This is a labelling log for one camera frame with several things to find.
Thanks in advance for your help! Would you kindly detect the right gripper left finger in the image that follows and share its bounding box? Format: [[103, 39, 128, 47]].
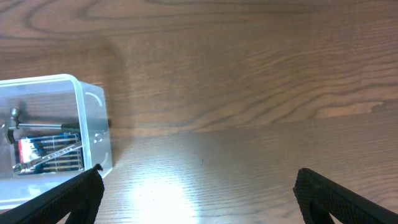
[[1, 164, 104, 224]]

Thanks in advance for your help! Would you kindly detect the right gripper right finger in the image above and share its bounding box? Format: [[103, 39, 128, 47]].
[[293, 168, 397, 224]]

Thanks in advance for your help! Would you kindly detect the silver combination wrench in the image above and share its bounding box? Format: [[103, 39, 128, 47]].
[[13, 141, 83, 175]]

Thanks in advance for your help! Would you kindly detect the precision screwdriver set case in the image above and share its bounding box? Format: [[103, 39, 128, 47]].
[[13, 133, 84, 175]]

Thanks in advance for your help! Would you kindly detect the small claw hammer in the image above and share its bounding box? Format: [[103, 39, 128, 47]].
[[4, 107, 109, 144]]

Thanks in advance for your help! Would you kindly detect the clear plastic container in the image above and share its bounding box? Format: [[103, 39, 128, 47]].
[[1, 74, 113, 210]]

